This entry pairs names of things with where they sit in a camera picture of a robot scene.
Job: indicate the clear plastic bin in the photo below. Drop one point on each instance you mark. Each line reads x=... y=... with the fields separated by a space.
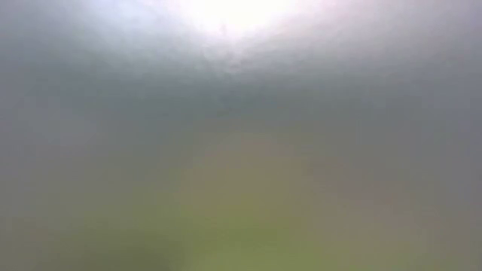
x=241 y=150

